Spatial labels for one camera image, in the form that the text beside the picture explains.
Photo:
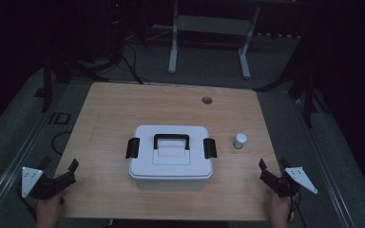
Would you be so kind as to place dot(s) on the person's right hand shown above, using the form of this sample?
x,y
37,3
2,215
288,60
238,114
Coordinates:
x,y
280,212

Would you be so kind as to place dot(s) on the white metal stand frame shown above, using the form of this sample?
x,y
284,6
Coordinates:
x,y
210,25

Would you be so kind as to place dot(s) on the person's left hand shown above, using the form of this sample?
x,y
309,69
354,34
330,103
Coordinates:
x,y
49,212

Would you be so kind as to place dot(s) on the white plastic storage box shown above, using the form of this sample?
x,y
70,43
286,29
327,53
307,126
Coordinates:
x,y
171,184

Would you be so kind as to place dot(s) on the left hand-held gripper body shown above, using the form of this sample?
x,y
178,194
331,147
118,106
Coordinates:
x,y
49,186

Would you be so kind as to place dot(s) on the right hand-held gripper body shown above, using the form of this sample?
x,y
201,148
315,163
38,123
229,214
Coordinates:
x,y
282,186

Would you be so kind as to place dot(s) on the black box latch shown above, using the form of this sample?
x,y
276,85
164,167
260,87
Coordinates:
x,y
210,148
132,148

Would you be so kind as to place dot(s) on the small white-capped bottle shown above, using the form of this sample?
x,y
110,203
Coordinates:
x,y
240,140

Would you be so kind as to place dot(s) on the black tripod stand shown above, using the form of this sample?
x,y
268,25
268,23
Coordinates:
x,y
304,82
61,69

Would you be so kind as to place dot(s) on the metal floor rail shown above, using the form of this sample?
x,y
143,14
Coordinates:
x,y
326,164
15,161

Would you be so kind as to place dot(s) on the black square floor frame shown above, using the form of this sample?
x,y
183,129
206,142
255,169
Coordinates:
x,y
59,118

